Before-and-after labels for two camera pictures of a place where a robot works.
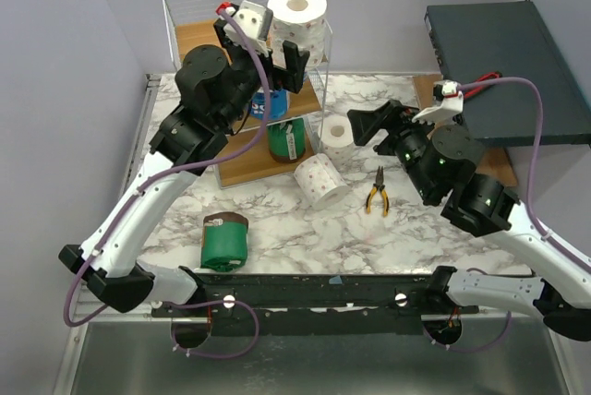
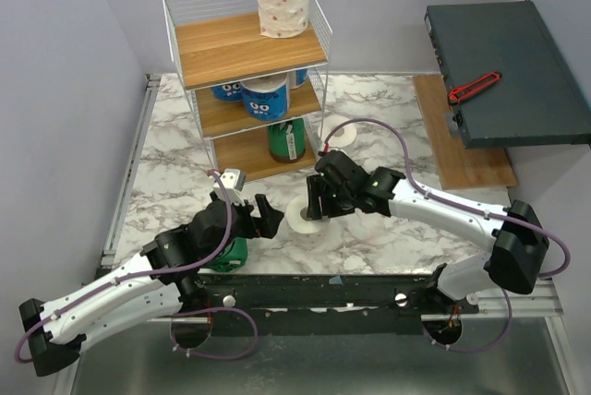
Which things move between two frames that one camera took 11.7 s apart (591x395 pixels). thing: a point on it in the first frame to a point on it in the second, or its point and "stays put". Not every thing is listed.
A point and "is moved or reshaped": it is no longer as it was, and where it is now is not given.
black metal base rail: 315,304 stays put
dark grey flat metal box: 510,38 stays put
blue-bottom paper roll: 278,103 stays put
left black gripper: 290,78 to 265,226
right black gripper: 393,123 to 320,197
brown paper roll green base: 286,141 stays put
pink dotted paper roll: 319,184 is moved or reshaped
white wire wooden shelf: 268,149 stays put
